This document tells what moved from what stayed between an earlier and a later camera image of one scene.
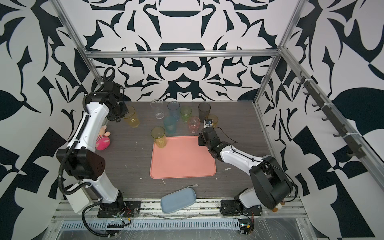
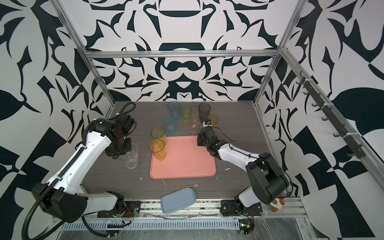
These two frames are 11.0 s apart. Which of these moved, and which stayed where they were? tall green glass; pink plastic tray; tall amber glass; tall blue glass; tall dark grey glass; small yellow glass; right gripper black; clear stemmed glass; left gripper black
Moved: tall amber glass; clear stemmed glass; left gripper black
Stayed: small yellow glass; tall dark grey glass; right gripper black; pink plastic tray; tall blue glass; tall green glass
